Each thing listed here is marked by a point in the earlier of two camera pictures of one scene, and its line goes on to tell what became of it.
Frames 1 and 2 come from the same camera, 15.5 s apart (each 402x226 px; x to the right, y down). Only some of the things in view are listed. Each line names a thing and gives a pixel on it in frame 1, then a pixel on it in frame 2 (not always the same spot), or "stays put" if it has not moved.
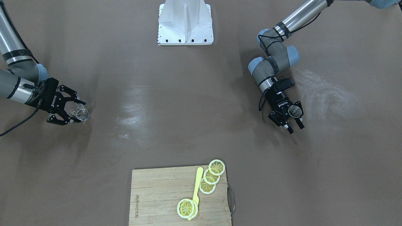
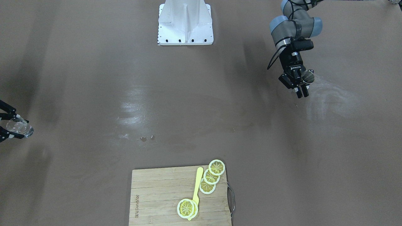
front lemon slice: [185, 208] stays put
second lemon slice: [210, 178] stays put
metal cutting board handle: [230, 199] stays put
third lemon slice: [206, 188] stays put
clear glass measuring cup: [77, 110] to [19, 125]
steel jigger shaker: [294, 111] to [307, 77]
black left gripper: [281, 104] to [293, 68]
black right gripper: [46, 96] to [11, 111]
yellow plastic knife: [195, 196] stays put
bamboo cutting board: [155, 193] stays put
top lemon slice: [216, 167] stays put
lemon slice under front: [196, 210] stays put
